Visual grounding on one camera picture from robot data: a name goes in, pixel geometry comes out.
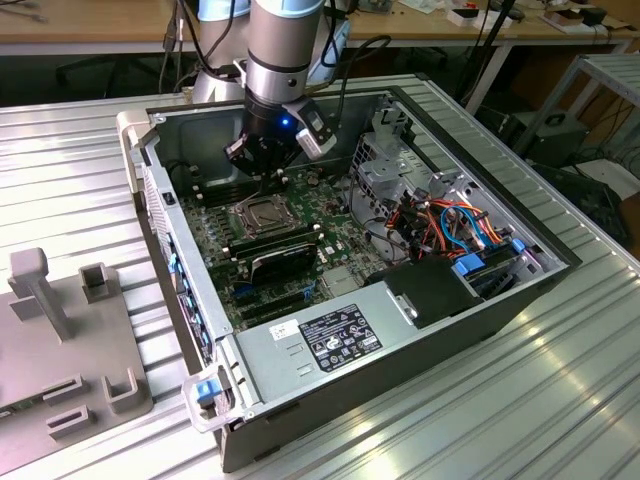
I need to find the silver power supply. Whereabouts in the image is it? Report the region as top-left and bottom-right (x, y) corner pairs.
(233, 280), (419, 407)

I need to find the small white box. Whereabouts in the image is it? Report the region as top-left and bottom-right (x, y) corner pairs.
(446, 5), (512, 27)

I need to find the wooden desk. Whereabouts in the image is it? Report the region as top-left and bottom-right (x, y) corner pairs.
(0, 0), (640, 57)

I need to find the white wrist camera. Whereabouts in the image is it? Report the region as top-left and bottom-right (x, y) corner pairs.
(294, 127), (337, 161)

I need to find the grey parts rack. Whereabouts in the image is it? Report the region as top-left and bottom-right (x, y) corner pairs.
(0, 247), (155, 474)

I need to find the CPU socket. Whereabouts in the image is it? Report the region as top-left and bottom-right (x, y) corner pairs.
(227, 195), (299, 240)

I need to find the open PC case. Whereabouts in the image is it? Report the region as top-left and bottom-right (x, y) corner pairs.
(115, 85), (584, 474)

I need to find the red black wire bundle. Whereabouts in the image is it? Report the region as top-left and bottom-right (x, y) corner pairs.
(388, 203), (437, 257)

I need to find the black expansion slot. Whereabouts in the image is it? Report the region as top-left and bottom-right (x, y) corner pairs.
(243, 301), (309, 324)
(238, 290), (307, 312)

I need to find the silver chipset heatsink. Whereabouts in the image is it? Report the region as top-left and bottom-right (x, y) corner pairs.
(322, 268), (362, 296)

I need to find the blue disk carrier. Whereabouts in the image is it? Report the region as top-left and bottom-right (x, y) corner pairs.
(452, 252), (489, 279)

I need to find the metal slat shelf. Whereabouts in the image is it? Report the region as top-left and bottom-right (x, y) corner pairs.
(542, 52), (640, 156)

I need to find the silver drive cage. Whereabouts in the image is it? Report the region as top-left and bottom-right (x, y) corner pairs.
(349, 130), (434, 221)

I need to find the metal socket cover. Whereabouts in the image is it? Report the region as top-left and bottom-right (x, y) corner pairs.
(239, 195), (296, 236)

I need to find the orange wire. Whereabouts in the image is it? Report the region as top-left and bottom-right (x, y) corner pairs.
(428, 198), (506, 242)

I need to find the green RAM stick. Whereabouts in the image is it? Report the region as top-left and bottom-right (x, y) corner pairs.
(232, 237), (323, 261)

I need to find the black camera cable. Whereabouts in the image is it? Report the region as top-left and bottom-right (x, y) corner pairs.
(304, 34), (394, 134)

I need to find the blue wire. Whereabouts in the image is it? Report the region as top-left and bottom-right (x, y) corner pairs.
(439, 204), (489, 251)

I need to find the blue plastic latch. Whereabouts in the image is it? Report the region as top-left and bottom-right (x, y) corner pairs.
(196, 379), (221, 407)

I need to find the green motherboard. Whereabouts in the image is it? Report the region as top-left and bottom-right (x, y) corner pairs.
(177, 167), (371, 335)

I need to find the black equipment box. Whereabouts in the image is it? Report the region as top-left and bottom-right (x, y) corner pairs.
(527, 112), (590, 169)

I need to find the black camera bracket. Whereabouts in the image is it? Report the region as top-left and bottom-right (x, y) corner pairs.
(282, 97), (334, 144)

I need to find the brown cardboard box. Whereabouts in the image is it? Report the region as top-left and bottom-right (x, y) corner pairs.
(543, 7), (586, 32)

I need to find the black plastic shroud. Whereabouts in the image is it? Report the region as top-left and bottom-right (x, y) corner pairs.
(363, 257), (485, 330)

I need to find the black graphics card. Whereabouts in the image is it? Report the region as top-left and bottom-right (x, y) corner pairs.
(248, 238), (320, 287)

